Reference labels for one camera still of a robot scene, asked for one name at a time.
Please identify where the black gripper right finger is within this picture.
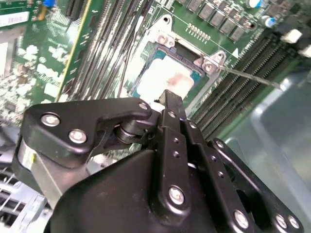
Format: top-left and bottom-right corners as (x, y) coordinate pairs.
(173, 93), (306, 233)

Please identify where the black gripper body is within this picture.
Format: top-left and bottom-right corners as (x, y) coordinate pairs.
(43, 148), (234, 233)

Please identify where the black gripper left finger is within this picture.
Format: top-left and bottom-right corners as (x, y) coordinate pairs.
(11, 89), (191, 219)

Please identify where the silver CPU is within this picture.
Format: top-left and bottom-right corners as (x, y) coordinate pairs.
(131, 46), (204, 104)

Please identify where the metal locking lever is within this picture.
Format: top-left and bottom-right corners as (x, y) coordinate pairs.
(217, 67), (282, 89)

